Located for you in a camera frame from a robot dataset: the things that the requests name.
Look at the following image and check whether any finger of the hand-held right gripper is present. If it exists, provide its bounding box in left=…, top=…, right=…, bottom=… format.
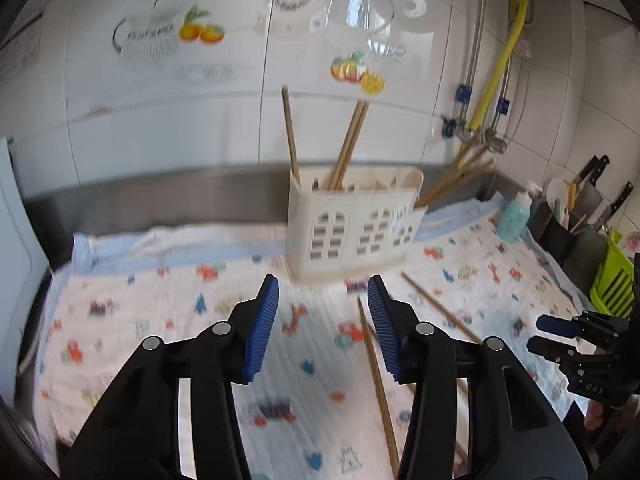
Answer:
left=536, top=314, right=584, bottom=340
left=526, top=335, right=576, bottom=365

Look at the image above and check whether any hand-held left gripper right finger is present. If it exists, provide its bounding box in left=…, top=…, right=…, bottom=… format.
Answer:
left=366, top=274, right=588, bottom=480

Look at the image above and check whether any yellow gas hose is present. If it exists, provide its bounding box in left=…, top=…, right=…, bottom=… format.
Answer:
left=466, top=0, right=531, bottom=134

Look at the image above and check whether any steel cleaver black handle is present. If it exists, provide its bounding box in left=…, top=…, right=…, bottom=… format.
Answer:
left=570, top=155, right=611, bottom=212

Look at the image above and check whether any person's right hand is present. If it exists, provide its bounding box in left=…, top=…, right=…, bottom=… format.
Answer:
left=584, top=401, right=609, bottom=431

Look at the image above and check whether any black utensil cup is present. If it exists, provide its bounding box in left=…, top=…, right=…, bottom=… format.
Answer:
left=540, top=216, right=582, bottom=267

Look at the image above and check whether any cream plastic utensil holder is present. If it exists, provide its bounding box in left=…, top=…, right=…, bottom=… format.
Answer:
left=286, top=166, right=426, bottom=284

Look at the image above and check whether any cartoon printed white cloth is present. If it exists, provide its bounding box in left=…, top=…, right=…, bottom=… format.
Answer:
left=30, top=220, right=596, bottom=480

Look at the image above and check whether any metal water valve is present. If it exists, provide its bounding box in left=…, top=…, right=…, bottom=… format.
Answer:
left=481, top=127, right=509, bottom=154

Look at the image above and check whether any wooden chopstick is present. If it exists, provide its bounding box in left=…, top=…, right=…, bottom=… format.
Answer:
left=421, top=170, right=497, bottom=209
left=356, top=296, right=402, bottom=478
left=401, top=271, right=483, bottom=346
left=419, top=158, right=496, bottom=208
left=326, top=100, right=362, bottom=192
left=334, top=101, right=371, bottom=192
left=364, top=317, right=471, bottom=467
left=281, top=85, right=302, bottom=184
left=416, top=145, right=491, bottom=207

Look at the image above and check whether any black handled kitchen knife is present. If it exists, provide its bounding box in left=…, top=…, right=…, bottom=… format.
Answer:
left=597, top=181, right=632, bottom=232

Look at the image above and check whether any light blue cloth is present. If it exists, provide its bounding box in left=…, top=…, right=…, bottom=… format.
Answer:
left=70, top=195, right=596, bottom=311

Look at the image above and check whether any white rice paddle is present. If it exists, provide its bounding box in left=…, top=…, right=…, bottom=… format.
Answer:
left=545, top=178, right=569, bottom=217

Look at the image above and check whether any teal pump soap bottle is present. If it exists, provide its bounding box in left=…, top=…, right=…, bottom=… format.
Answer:
left=495, top=181, right=544, bottom=244

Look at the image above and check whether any green plastic rack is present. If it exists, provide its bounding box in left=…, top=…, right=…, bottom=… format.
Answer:
left=588, top=227, right=639, bottom=312

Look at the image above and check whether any braided metal hose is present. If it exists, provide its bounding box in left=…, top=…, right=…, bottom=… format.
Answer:
left=494, top=52, right=517, bottom=132
left=461, top=0, right=489, bottom=111

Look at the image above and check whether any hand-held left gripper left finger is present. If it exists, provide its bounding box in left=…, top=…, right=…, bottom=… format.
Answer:
left=59, top=274, right=280, bottom=480

